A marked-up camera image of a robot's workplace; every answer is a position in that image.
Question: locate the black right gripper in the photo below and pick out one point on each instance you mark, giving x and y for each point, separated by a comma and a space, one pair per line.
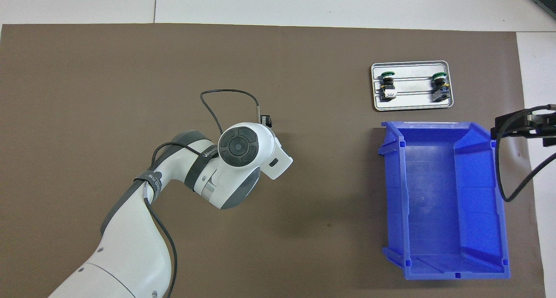
542, 123

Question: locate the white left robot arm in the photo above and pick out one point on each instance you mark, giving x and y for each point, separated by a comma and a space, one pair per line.
130, 254

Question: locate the blue plastic storage bin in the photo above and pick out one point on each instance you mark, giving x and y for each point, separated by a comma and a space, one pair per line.
434, 193

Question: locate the grey metal tray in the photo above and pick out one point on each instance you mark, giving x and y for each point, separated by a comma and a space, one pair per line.
412, 100

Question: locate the brown table mat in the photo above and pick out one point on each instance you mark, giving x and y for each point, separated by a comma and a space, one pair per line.
130, 72

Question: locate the green push button switch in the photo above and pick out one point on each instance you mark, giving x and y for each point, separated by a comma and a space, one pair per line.
387, 87
440, 87

